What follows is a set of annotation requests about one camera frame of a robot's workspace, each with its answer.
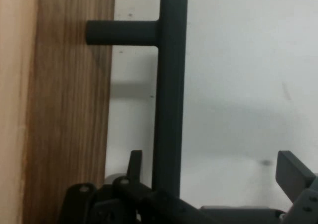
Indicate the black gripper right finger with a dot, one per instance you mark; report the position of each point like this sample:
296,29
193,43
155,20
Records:
295,178

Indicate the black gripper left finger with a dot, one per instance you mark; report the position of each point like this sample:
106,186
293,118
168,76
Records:
134,191

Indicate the brown wooden drawer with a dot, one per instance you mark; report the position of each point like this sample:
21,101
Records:
69,114

